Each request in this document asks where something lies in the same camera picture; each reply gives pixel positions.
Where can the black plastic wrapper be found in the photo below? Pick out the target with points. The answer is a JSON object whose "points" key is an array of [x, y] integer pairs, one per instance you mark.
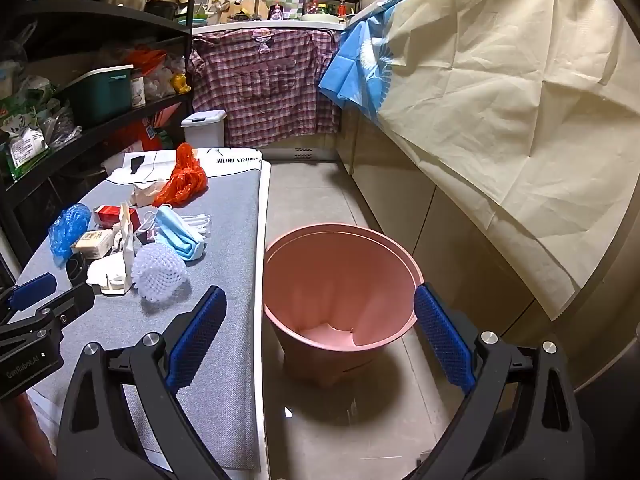
{"points": [[75, 269]]}

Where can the beige napkin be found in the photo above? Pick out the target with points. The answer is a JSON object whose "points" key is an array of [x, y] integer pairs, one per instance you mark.
{"points": [[145, 194]]}

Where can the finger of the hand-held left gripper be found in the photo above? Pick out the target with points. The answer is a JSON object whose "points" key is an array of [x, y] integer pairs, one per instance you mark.
{"points": [[67, 305], [35, 287]]}

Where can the grey table mat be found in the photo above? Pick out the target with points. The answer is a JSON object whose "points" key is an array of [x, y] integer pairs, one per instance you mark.
{"points": [[230, 240]]}

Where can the black shelf rack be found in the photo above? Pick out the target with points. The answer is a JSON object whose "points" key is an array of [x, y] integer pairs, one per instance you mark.
{"points": [[100, 20]]}

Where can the beige kitchen cabinet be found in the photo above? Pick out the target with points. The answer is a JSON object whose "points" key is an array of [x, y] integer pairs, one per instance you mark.
{"points": [[390, 195]]}

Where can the black spice rack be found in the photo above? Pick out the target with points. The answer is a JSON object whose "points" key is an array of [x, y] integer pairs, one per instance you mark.
{"points": [[332, 0]]}

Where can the plaid shirt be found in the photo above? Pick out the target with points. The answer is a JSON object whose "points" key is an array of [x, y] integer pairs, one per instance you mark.
{"points": [[265, 85]]}

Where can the white lidded bin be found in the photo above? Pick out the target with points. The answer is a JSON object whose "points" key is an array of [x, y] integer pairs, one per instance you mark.
{"points": [[202, 130]]}

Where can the blue plastic bag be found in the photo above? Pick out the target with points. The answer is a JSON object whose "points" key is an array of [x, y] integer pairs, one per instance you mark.
{"points": [[67, 230]]}

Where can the blue face mask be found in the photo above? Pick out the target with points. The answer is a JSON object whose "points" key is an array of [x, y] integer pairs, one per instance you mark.
{"points": [[175, 232]]}

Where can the white printed plastic bag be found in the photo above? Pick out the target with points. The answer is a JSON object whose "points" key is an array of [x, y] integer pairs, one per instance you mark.
{"points": [[235, 162]]}

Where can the white tissue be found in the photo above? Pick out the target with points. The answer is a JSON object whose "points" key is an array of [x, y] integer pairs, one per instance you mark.
{"points": [[105, 270]]}

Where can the green snack packet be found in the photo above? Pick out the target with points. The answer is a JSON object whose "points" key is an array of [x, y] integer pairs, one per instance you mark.
{"points": [[22, 145]]}

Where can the white paper packet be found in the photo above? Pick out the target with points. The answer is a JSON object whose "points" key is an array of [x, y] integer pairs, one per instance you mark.
{"points": [[126, 225]]}

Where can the black pot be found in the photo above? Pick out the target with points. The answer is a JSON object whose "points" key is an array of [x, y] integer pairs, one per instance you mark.
{"points": [[161, 10]]}

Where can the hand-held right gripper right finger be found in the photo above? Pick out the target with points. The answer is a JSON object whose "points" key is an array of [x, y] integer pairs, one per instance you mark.
{"points": [[442, 335]]}

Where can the yellow toy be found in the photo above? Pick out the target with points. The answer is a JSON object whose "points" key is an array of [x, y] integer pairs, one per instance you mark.
{"points": [[181, 83]]}

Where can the clear bag of garlic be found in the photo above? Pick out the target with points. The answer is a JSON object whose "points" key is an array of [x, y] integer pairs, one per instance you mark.
{"points": [[160, 80]]}

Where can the blue patterned cloth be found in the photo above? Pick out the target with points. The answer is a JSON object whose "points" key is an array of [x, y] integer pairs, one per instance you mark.
{"points": [[350, 65]]}

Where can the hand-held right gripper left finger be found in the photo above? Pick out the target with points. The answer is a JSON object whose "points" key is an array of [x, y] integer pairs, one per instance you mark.
{"points": [[197, 340]]}

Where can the white bowl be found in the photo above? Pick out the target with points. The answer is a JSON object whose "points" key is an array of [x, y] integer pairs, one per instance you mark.
{"points": [[320, 17]]}

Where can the green storage box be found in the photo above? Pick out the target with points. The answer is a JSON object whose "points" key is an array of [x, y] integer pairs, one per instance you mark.
{"points": [[100, 95]]}

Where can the white foam fruit net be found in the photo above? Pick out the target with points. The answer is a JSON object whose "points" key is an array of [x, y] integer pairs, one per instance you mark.
{"points": [[160, 272]]}

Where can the red cardboard box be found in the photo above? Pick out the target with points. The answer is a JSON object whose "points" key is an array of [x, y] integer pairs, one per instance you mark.
{"points": [[107, 216]]}

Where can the small beige box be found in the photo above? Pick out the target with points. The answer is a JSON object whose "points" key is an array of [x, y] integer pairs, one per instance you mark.
{"points": [[92, 242]]}

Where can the person's left forearm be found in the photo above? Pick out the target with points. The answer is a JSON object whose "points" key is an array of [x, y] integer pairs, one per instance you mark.
{"points": [[25, 435]]}

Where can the orange plastic bag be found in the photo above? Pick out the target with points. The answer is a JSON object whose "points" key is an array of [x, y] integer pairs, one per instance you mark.
{"points": [[185, 180]]}

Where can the red plastic bag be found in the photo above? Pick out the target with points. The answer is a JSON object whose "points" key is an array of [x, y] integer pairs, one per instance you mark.
{"points": [[145, 60]]}

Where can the red carton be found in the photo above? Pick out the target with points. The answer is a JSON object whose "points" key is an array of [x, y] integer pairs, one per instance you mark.
{"points": [[152, 130]]}

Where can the pink plastic bin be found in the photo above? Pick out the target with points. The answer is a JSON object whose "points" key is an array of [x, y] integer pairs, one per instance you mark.
{"points": [[350, 280]]}

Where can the cream cloth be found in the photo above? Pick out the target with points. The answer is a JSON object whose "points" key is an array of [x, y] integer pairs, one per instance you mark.
{"points": [[500, 85]]}

